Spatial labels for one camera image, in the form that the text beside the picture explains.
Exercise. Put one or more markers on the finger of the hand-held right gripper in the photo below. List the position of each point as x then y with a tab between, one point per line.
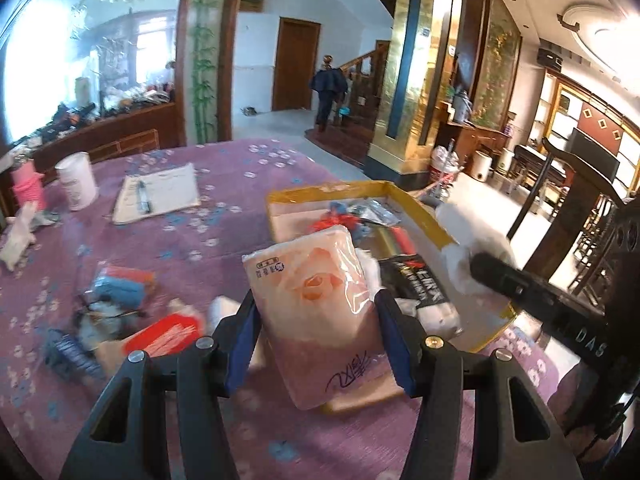
515	285

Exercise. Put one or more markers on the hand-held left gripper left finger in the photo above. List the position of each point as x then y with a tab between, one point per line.
240	340

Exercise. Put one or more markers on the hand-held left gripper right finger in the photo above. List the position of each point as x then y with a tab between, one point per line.
395	340

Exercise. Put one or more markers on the white socks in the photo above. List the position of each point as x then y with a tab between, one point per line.
440	317

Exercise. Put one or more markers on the black printed packet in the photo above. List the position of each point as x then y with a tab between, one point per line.
420	285

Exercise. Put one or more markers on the pink tissue pack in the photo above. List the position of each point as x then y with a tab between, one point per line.
310	310

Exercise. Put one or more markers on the yellow cardboard box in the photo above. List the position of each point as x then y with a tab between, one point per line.
320	192

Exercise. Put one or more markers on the white cloth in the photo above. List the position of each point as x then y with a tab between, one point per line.
225	310

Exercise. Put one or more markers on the red flat packet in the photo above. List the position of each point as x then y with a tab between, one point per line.
160	335

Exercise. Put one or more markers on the bag of coloured strips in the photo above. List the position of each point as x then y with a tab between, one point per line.
400	240

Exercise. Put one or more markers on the purple floral tablecloth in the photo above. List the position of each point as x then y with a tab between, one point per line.
225	240

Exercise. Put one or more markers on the dark wooden chair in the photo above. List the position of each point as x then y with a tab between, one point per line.
575	200

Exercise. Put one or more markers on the white bin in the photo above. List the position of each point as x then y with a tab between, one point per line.
507	161
482	166

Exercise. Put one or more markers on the clear plastic packet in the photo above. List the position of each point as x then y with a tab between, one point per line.
375	212

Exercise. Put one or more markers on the blue rolled cloth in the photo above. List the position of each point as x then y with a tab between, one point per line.
117	287

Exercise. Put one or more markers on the white bucket with red label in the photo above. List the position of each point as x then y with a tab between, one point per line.
442	162

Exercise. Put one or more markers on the black television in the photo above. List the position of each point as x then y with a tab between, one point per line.
595	155

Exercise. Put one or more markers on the wooden side cabinet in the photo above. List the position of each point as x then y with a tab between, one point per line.
465	135

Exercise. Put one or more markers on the white notepad with pen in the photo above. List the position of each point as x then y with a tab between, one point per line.
170	190

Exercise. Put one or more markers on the blue patterned packet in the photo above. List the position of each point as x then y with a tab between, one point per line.
70	355

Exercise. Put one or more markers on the black pen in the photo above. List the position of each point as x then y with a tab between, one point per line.
144	197

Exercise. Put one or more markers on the metal thermos flask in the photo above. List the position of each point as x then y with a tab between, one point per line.
462	107

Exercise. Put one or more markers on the large gold landscape painting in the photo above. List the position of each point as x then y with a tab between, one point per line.
500	70

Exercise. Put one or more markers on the brown wooden dining chair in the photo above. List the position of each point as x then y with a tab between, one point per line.
130	145

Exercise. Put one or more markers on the white plastic jar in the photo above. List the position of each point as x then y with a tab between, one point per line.
77	182

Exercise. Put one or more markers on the metal bowl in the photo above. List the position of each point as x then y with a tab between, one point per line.
248	110

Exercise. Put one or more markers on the wooden ledge cabinet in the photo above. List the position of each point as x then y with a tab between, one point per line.
130	125

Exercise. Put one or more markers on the white glove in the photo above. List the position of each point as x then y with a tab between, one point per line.
20	237

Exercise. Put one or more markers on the pink cup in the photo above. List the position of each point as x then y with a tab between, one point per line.
27	187

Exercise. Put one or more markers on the wooden stair railing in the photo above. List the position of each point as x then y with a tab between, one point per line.
372	52

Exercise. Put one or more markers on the wooden door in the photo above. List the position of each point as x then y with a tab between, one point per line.
295	65

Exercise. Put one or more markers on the black wall speaker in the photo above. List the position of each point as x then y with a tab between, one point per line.
550	58

